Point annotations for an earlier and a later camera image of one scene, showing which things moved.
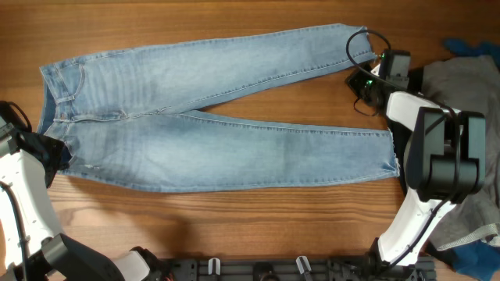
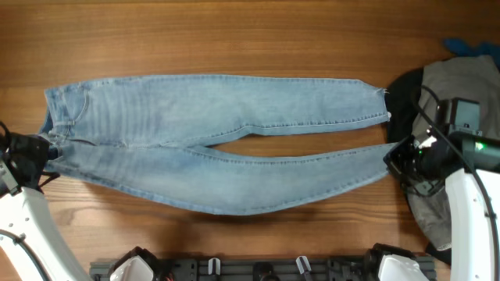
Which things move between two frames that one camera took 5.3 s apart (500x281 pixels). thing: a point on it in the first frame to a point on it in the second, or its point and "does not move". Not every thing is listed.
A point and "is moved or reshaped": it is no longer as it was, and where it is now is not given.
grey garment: x=472 y=83 does not move
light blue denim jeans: x=122 y=119 is moved or reshaped
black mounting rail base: x=287 y=268 does not move
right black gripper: x=362 y=83 to x=399 y=162
